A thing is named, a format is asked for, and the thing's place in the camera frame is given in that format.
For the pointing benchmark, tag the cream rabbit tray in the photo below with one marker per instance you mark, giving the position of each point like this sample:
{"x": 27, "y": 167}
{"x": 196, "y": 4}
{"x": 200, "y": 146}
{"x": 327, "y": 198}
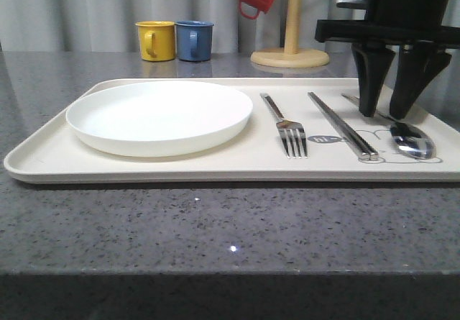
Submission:
{"x": 53, "y": 154}

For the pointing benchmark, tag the grey curtain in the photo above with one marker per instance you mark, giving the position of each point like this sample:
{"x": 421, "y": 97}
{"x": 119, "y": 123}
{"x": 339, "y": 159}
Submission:
{"x": 110, "y": 25}

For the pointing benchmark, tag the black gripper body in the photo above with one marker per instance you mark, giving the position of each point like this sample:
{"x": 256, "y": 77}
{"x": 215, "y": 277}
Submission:
{"x": 391, "y": 22}

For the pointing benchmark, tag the silver fork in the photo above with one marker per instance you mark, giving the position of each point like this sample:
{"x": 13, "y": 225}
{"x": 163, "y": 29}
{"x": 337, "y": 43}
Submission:
{"x": 292, "y": 134}

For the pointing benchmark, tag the yellow mug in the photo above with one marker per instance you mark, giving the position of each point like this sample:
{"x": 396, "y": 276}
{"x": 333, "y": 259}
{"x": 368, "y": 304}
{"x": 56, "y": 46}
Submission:
{"x": 156, "y": 40}

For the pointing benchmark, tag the wooden mug tree stand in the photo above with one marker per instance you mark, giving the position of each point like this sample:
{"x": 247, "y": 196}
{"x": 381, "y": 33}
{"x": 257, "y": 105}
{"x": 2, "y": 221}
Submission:
{"x": 291, "y": 55}

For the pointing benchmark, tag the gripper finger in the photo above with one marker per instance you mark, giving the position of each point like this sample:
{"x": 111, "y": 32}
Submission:
{"x": 418, "y": 65}
{"x": 372, "y": 64}

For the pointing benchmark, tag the white round plate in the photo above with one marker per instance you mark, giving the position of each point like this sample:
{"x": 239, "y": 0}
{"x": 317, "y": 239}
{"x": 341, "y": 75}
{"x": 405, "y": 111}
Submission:
{"x": 160, "y": 118}

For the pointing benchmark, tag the blue mug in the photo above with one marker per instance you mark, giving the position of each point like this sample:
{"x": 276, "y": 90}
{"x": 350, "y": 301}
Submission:
{"x": 194, "y": 40}

